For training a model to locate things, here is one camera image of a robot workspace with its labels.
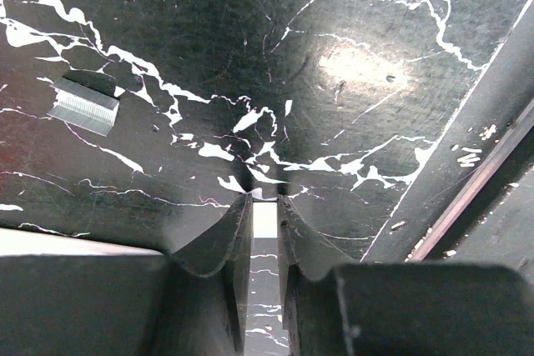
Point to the beige stapler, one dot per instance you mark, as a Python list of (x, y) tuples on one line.
[(20, 243)]

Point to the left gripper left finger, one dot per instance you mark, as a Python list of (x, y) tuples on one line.
[(191, 302)]

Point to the silver staple strip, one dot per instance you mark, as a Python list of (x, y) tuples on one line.
[(265, 220), (83, 107)]

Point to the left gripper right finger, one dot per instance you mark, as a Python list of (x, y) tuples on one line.
[(334, 305)]

